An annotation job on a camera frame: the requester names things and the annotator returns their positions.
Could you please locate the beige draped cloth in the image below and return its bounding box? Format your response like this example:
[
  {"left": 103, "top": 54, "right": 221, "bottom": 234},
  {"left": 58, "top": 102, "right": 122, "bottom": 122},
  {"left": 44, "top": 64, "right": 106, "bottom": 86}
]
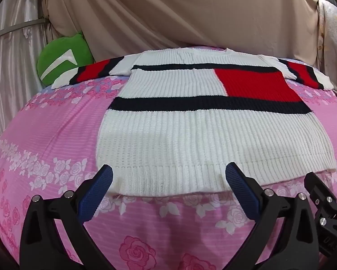
[{"left": 42, "top": 0, "right": 328, "bottom": 62}]

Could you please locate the pink floral bed sheet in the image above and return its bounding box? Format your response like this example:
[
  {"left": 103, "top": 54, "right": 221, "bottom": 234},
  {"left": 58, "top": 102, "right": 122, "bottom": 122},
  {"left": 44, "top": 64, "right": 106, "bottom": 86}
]
[{"left": 0, "top": 45, "right": 337, "bottom": 270}]

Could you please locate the silver satin curtain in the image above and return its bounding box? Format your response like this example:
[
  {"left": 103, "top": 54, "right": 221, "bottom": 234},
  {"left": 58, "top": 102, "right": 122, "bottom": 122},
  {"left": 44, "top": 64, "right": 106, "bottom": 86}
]
[{"left": 0, "top": 0, "right": 55, "bottom": 149}]

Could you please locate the cream floral cloth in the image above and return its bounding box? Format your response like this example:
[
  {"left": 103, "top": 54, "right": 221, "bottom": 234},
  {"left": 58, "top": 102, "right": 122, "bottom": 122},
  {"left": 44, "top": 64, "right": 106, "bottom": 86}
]
[{"left": 312, "top": 0, "right": 337, "bottom": 106}]

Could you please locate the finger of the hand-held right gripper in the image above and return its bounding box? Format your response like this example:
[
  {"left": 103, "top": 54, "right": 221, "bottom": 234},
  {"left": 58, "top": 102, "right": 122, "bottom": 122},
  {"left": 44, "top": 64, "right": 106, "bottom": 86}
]
[{"left": 303, "top": 171, "right": 337, "bottom": 257}]

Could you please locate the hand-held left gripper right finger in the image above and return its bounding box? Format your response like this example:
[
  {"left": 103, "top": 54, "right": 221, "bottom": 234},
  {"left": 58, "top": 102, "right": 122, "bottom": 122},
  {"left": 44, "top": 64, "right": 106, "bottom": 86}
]
[{"left": 225, "top": 162, "right": 320, "bottom": 270}]

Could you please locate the grey curtain tie strap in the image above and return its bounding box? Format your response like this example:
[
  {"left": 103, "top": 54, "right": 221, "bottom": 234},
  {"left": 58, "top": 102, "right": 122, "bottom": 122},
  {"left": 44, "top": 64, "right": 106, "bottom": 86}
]
[{"left": 0, "top": 19, "right": 49, "bottom": 43}]

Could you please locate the green cushion white mark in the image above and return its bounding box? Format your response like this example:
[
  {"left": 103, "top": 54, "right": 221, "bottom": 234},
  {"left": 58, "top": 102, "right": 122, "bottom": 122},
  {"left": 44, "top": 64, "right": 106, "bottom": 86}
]
[{"left": 37, "top": 33, "right": 95, "bottom": 88}]

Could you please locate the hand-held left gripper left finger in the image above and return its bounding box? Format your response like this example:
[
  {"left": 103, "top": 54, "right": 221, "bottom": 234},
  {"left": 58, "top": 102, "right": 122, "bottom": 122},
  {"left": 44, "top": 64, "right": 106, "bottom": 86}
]
[{"left": 19, "top": 164, "right": 115, "bottom": 270}]

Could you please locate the white knit sweater red black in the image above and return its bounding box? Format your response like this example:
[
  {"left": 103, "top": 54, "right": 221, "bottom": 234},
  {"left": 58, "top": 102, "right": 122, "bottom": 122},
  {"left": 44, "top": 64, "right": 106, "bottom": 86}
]
[{"left": 52, "top": 48, "right": 337, "bottom": 197}]

